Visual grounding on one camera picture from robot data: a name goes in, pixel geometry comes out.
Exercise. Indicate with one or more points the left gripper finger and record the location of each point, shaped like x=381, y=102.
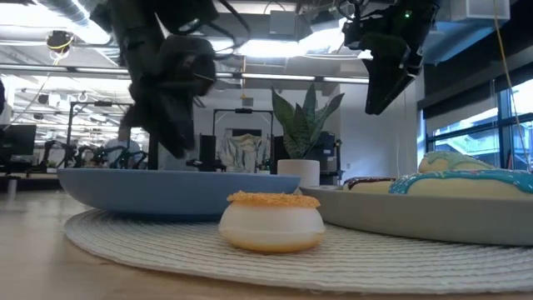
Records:
x=166, y=125

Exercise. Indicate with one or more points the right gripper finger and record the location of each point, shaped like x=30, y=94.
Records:
x=385, y=83

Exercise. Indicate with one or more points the large green iced donut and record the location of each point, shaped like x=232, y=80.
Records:
x=449, y=162

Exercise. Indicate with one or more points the large chocolate donut pink drizzle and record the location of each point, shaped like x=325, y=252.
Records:
x=366, y=185

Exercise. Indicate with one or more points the large blue iced donut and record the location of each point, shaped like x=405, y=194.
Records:
x=458, y=187

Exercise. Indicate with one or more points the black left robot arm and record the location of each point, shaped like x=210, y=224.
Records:
x=125, y=16

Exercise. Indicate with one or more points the person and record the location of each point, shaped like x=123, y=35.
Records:
x=123, y=150

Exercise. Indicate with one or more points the blue plate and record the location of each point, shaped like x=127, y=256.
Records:
x=166, y=191

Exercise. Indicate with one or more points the white patterned cloth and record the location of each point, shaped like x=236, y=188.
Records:
x=243, y=152

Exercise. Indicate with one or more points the black background machine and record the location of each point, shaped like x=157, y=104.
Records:
x=329, y=150

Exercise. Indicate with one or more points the green snake plant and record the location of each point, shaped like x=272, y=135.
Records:
x=306, y=129

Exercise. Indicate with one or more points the ceiling light bar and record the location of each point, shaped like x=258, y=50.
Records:
x=283, y=77

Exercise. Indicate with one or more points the grey ceiling box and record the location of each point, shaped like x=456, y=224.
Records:
x=283, y=23

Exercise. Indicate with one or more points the black ceiling dome device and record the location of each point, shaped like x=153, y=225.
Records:
x=59, y=41

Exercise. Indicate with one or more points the round white woven placemat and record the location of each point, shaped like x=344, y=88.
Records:
x=166, y=250

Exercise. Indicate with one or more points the white plant pot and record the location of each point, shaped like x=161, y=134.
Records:
x=297, y=173

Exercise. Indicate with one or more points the grey plate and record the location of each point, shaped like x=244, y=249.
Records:
x=416, y=221

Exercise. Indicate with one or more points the small orange donut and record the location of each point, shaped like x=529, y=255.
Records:
x=270, y=225

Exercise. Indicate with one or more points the black computer monitor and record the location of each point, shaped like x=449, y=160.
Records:
x=16, y=139

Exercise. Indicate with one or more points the black background rig frame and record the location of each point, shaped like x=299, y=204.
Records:
x=71, y=125
x=243, y=111

